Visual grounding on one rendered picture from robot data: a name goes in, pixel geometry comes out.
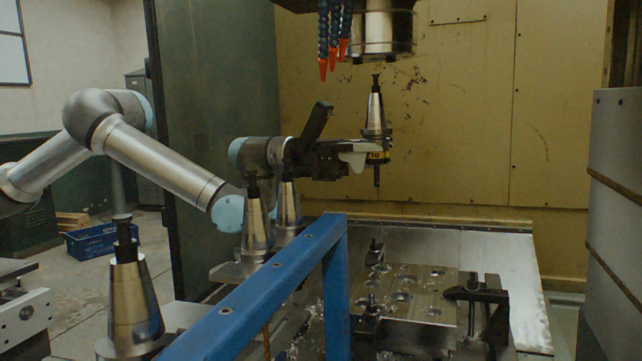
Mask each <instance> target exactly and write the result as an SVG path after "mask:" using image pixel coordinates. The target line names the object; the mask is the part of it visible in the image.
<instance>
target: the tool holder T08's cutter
mask: <svg viewBox="0 0 642 361"><path fill-rule="evenodd" d="M262 329H263V332H262V334H263V338H264V350H265V351H264V358H265V360H266V361H270V360H271V354H270V350H269V348H270V345H269V330H268V322H267V323H266V324H265V325H264V326H263V327H262Z"/></svg>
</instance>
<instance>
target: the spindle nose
mask: <svg viewBox="0 0 642 361"><path fill-rule="evenodd" d="M353 2H354V4H355V5H354V8H353V9H354V13H353V20H352V26H351V28H350V30H351V32H350V33H349V41H348V45H347V49H346V51H345V56H344V60H343V62H341V63H353V60H363V63H376V62H386V61H385V58H390V57H395V58H396V61H401V60H405V59H412V58H414V57H415V56H416V47H417V46H418V17H417V15H418V0H354V1H353Z"/></svg>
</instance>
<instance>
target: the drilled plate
mask: <svg viewBox="0 0 642 361"><path fill-rule="evenodd" d="M383 264H384V265H383ZM387 264H388V266H389V267H391V268H390V269H387V266H386V267H385V268H384V266H385V265H387ZM392 264H393V265H392ZM381 265H382V266H381ZM394 265H395V266H396V267H394ZM404 265H406V266H404ZM403 266H404V267H405V268H403V269H402V268H401V267H403ZM411 267H415V269H412V268H411ZM374 268H375V270H374ZM374 268H372V267H371V266H366V265H365V266H364V268H363V270H362V271H361V273H360V275H359V277H358V279H357V280H356V282H355V284H354V285H353V287H352V289H351V290H350V293H349V303H350V336H355V330H356V327H357V325H358V323H359V321H360V318H361V317H362V315H363V312H364V309H365V308H363V307H366V304H367V302H368V300H364V299H360V298H361V297H363V298H366V299H368V294H369V293H370V292H373V293H374V294H375V302H377V305H380V304H382V305H384V304H385V306H387V309H386V308H385V310H387V311H389V312H387V311H386V312H384V315H383V318H382V321H381V323H380V326H379V329H378V333H377V335H376V337H375V339H376V340H385V341H390V342H400V343H406V344H411V345H420V346H426V347H435V348H441V349H446V350H456V335H457V300H456V299H449V298H446V297H442V298H441V297H440V296H441V295H442V296H443V291H444V290H445V289H448V288H450V287H453V286H456V285H458V267H450V266H433V265H424V264H407V263H398V262H389V261H379V264H378V265H376V266H374ZM435 268H437V269H438V270H436V269H435ZM376 269H379V270H376ZM439 269H441V271H440V270H439ZM384 270H385V271H387V272H388V273H381V271H383V272H384ZM411 270H412V271H411ZM431 270H432V271H431ZM373 271H374V272H373ZM443 271H446V272H443ZM372 272H373V274H371V273H372ZM404 272H405V274H404ZM427 272H428V273H429V274H428V273H427ZM401 273H402V274H401ZM430 273H432V274H435V275H436V276H433V275H430ZM369 274H370V276H368V275H369ZM379 274H380V275H379ZM395 274H396V277H397V280H398V281H399V282H398V281H396V278H395ZM398 274H399V275H398ZM410 274H412V275H413V276H412V275H410ZM437 274H438V275H437ZM442 274H443V275H442ZM375 275H376V276H375ZM378 275H379V276H380V277H379V276H378ZM415 275H416V277H415ZM417 277H418V278H420V279H418V278H417ZM368 280H369V282H368ZM416 280H418V281H416ZM419 280H421V281H419ZM365 281H366V282H365ZM412 281H416V282H414V283H413V282H412ZM401 282H403V283H401ZM406 282H408V283H406ZM411 282H412V283H411ZM442 282H443V283H442ZM404 283H406V284H404ZM428 283H433V284H429V285H428ZM361 285H362V286H361ZM378 285H379V286H378ZM407 285H408V286H407ZM417 285H418V286H417ZM381 287H382V288H381ZM429 289H430V290H429ZM384 290H385V292H384ZM399 290H400V291H399ZM393 291H394V292H393ZM439 293H440V294H439ZM389 294H391V295H392V296H391V295H390V298H391V299H389V296H388V295H389ZM385 296H387V298H386V297H385ZM384 297H385V299H383V298H384ZM380 298H381V299H380ZM412 300H413V301H412ZM406 301H407V302H406ZM353 302H355V303H353ZM385 302H386V303H385ZM396 303H397V304H396ZM402 303H403V304H402ZM393 306H394V307H393ZM396 306H397V308H395V307H396ZM429 306H430V307H431V308H430V307H429ZM426 307H427V308H426ZM434 307H435V308H434ZM390 308H391V309H390ZM398 308H399V309H398ZM421 308H422V309H425V311H426V313H428V314H426V313H425V311H424V312H422V311H423V310H421ZM393 309H395V310H393ZM392 310H393V311H395V312H393V311H392ZM442 310H443V311H442ZM424 313H425V314H424ZM430 315H432V316H430Z"/></svg>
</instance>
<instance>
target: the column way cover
mask: <svg viewBox="0 0 642 361"><path fill-rule="evenodd" d="M586 171H587V173H588V174H589V175H590V193H589V203H588V222H587V231H586V240H585V247H586V248H587V249H588V251H589V254H588V272H587V281H586V290H585V308H584V318H585V319H586V321H587V323H588V324H589V326H590V328H591V330H592V331H593V334H594V335H595V337H596V339H597V341H598V342H599V344H600V346H601V348H602V349H603V351H604V353H605V355H606V357H607V358H608V360H609V361H642V87H621V88H608V89H596V90H593V102H592V112H591V122H590V141H589V151H588V166H587V168H586Z"/></svg>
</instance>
